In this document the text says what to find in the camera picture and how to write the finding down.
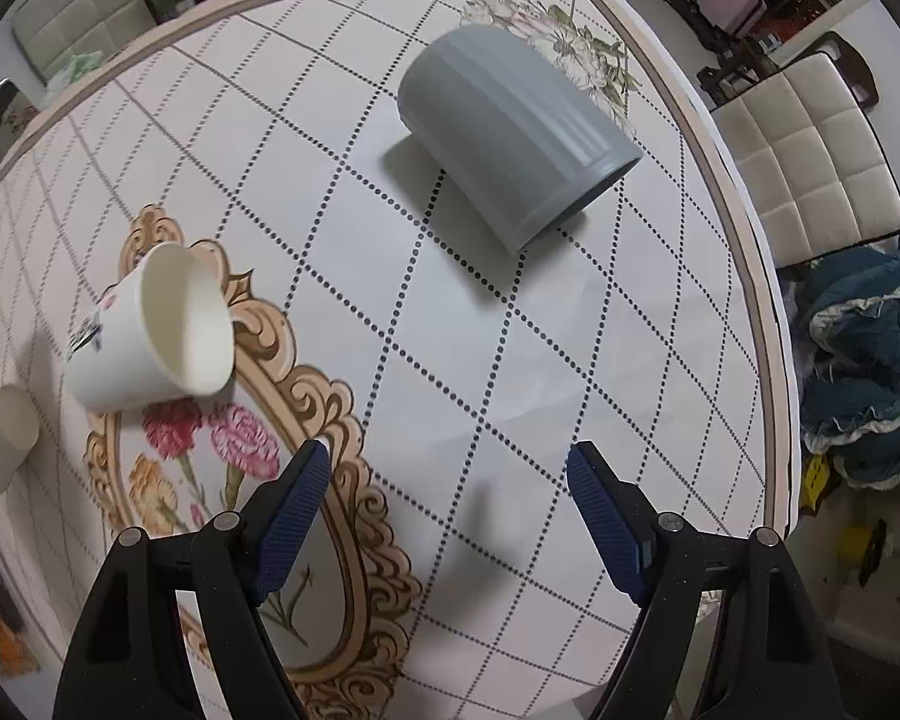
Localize blue denim clothes pile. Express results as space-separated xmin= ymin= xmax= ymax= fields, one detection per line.
xmin=797 ymin=233 xmax=900 ymax=491

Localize white paper cup left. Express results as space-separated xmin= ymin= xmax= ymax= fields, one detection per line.
xmin=0 ymin=383 xmax=40 ymax=494

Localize grey plastic cup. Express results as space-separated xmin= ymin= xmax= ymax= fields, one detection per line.
xmin=398 ymin=25 xmax=642 ymax=254

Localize white leather chair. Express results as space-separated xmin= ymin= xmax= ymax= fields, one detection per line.
xmin=713 ymin=52 xmax=900 ymax=268
xmin=11 ymin=0 xmax=157 ymax=82

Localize floral patterned tablecloth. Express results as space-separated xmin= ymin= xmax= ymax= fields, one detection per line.
xmin=0 ymin=0 xmax=795 ymax=718

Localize white paper cup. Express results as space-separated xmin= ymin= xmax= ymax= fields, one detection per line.
xmin=64 ymin=242 xmax=235 ymax=413
xmin=0 ymin=383 xmax=40 ymax=494

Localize white leather chair right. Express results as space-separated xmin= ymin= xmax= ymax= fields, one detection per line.
xmin=713 ymin=52 xmax=900 ymax=268

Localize dark wooden chair right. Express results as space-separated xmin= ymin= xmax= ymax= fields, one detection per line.
xmin=795 ymin=31 xmax=880 ymax=110

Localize yellow tool on floor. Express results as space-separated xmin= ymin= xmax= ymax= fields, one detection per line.
xmin=798 ymin=454 xmax=831 ymax=517

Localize white leather chair back left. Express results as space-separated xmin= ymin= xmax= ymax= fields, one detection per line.
xmin=11 ymin=0 xmax=157 ymax=82

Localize brown carton box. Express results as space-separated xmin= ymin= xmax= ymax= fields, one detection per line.
xmin=0 ymin=78 xmax=38 ymax=163

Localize white paper cup centre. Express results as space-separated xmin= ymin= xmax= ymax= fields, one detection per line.
xmin=64 ymin=242 xmax=235 ymax=413

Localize pink suitcase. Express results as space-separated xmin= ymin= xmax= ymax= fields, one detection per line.
xmin=697 ymin=0 xmax=767 ymax=37

